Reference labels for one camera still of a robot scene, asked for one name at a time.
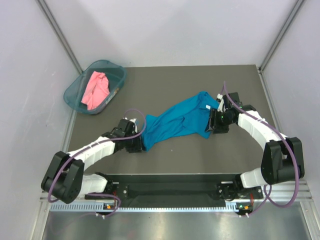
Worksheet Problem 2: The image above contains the aluminium frame post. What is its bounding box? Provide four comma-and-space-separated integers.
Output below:
35, 0, 83, 74
257, 0, 306, 74

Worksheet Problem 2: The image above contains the slotted grey cable duct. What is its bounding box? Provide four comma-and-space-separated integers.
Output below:
50, 201, 251, 213

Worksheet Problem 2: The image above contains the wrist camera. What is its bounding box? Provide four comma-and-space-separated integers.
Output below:
115, 118, 138, 138
216, 91, 243, 111

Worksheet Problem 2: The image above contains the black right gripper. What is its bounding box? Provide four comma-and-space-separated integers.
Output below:
204, 108, 234, 134

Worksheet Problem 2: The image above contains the pink t shirt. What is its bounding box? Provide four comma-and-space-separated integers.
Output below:
81, 71, 110, 111

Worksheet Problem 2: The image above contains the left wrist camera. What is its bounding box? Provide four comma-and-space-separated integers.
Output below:
115, 118, 138, 138

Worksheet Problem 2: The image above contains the blue t shirt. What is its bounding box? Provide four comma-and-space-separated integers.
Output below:
142, 91, 219, 151

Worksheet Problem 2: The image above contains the aluminium front rail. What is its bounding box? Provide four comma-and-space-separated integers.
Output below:
38, 181, 314, 202

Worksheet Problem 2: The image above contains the right aluminium frame post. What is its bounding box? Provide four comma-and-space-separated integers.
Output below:
257, 0, 306, 74

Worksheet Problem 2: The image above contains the left aluminium frame post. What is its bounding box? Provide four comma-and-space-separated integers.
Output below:
35, 0, 83, 74

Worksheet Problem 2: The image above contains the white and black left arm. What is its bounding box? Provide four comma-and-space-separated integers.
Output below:
41, 122, 141, 204

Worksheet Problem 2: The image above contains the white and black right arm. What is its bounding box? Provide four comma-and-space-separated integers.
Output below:
205, 105, 305, 198

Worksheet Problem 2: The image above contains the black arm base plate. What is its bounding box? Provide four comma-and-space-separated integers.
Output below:
84, 174, 263, 208

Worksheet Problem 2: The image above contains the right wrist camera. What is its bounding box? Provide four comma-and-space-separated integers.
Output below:
216, 91, 243, 111

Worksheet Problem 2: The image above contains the teal plastic bin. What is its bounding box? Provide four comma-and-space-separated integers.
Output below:
63, 60, 127, 115

